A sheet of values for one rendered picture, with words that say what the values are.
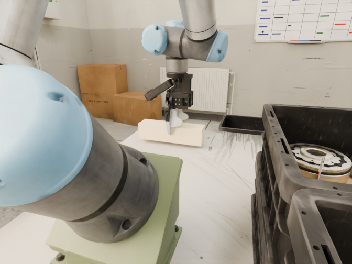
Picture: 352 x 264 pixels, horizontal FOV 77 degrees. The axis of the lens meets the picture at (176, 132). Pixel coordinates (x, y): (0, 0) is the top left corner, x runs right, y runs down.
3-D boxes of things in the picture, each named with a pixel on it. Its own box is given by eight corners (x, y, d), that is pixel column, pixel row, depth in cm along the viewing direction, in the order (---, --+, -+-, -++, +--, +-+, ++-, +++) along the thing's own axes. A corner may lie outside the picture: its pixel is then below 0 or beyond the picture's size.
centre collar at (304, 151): (300, 158, 37) (301, 155, 37) (298, 147, 41) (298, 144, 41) (335, 164, 35) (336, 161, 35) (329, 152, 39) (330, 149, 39)
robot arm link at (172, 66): (162, 59, 70) (170, 58, 77) (162, 74, 71) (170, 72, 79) (184, 59, 68) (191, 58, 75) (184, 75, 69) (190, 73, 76)
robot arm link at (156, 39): (177, 25, 53) (194, 29, 62) (139, 21, 57) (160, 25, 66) (174, 59, 56) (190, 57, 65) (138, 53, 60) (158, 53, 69)
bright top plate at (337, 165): (283, 165, 36) (284, 162, 36) (282, 142, 44) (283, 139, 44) (359, 178, 32) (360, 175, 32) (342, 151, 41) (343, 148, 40)
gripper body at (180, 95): (187, 111, 73) (188, 74, 69) (163, 109, 75) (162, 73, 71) (193, 106, 80) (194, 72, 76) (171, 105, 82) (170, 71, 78)
